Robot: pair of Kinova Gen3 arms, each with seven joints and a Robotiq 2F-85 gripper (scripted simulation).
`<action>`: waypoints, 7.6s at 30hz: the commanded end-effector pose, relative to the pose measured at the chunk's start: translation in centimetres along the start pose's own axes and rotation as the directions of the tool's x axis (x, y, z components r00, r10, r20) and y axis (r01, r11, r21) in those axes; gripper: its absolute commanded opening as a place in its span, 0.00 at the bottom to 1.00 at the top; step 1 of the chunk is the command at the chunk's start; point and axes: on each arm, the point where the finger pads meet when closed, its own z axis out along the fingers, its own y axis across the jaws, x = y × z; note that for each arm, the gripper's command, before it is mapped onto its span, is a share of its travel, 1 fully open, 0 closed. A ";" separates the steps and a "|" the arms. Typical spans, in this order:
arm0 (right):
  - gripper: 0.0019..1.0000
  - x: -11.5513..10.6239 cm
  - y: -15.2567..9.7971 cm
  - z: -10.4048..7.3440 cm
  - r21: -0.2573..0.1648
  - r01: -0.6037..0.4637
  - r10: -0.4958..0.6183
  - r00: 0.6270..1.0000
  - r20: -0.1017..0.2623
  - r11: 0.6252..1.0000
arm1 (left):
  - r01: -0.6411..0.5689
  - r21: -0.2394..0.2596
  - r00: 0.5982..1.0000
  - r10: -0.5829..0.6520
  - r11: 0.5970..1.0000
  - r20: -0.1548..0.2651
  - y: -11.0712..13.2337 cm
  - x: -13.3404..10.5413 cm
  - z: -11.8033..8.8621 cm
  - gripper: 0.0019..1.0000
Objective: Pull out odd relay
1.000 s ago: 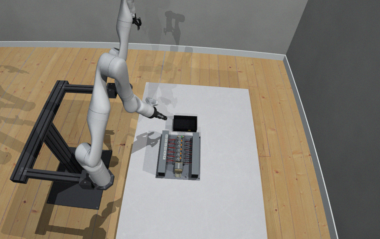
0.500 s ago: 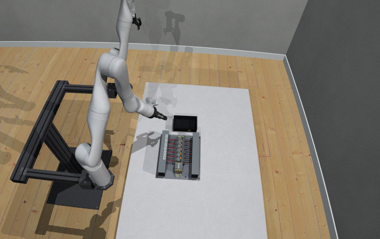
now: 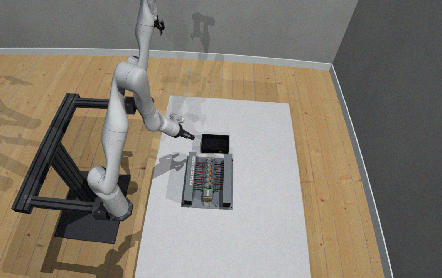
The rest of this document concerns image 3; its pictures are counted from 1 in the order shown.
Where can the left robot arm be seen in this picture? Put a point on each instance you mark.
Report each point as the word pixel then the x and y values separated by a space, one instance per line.
pixel 143 31

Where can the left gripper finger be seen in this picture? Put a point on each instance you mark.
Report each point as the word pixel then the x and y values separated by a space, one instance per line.
pixel 159 27

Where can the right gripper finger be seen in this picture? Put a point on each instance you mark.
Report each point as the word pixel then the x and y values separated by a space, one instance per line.
pixel 188 135

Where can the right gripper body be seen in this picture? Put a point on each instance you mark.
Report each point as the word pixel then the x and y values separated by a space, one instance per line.
pixel 181 132

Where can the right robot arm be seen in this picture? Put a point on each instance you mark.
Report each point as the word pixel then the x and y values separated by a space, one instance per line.
pixel 103 181

